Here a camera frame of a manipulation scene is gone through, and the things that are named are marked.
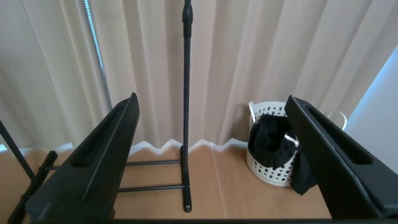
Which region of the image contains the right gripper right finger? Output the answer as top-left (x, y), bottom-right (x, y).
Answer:
top-left (284, 95), bottom-right (398, 219)

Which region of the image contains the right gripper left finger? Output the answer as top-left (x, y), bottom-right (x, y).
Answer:
top-left (25, 92), bottom-right (141, 222)

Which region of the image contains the white laundry basket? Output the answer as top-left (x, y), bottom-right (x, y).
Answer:
top-left (246, 101), bottom-right (348, 187)

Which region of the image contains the heap of clothes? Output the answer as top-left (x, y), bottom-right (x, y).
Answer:
top-left (248, 114), bottom-right (318, 196)

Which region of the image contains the black clothes rack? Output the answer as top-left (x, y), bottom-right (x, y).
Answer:
top-left (0, 0), bottom-right (194, 224)

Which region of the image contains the beige curtain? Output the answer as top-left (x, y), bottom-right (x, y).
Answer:
top-left (0, 0), bottom-right (398, 153)

